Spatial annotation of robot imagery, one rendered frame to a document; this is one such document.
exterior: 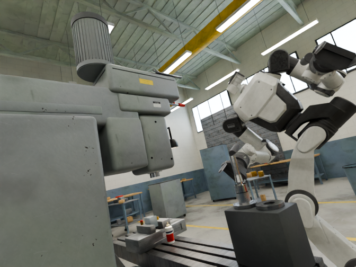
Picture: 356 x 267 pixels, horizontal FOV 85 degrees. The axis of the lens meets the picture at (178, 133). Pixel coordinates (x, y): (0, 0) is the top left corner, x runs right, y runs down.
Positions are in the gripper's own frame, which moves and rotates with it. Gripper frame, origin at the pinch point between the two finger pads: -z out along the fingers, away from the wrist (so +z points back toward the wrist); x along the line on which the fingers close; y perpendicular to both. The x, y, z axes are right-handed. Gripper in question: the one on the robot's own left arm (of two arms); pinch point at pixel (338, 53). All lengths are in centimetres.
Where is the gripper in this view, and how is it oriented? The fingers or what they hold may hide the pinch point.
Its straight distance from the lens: 81.1
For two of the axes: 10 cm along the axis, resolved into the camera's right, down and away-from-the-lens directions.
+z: 3.9, -1.6, 9.1
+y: 4.3, -8.4, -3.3
